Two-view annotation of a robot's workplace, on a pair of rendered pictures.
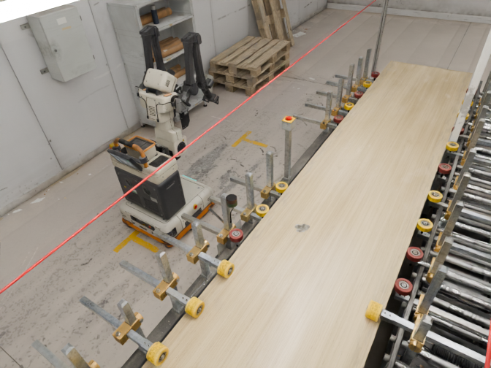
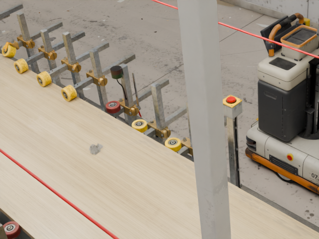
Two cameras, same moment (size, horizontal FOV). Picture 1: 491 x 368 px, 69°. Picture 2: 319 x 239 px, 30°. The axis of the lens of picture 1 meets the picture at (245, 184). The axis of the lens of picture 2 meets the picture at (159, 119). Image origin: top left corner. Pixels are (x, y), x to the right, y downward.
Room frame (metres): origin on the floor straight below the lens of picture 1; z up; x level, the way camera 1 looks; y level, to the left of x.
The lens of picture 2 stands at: (2.34, -2.48, 2.73)
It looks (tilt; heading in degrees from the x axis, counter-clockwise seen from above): 36 degrees down; 106
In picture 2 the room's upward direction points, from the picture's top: 8 degrees counter-clockwise
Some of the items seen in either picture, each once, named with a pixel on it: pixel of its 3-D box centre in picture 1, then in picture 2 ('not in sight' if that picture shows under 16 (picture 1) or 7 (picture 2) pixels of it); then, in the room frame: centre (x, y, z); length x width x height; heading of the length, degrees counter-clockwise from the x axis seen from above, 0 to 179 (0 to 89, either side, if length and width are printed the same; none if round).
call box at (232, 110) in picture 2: (288, 123); (231, 107); (2.08, -0.32, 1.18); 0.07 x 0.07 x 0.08; 55
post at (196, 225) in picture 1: (202, 253); (100, 85); (1.25, 0.27, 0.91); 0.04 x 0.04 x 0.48; 55
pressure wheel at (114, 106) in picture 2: (236, 239); (114, 112); (1.38, 0.08, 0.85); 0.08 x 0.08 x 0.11
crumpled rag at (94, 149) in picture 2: (302, 226); (94, 147); (1.38, -0.31, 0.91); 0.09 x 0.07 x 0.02; 89
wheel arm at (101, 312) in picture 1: (117, 324); (52, 48); (0.84, 0.62, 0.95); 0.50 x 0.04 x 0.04; 55
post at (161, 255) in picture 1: (169, 282); (73, 67); (1.05, 0.41, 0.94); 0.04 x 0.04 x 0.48; 55
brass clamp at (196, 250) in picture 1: (198, 250); (97, 78); (1.23, 0.28, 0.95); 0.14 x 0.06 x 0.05; 145
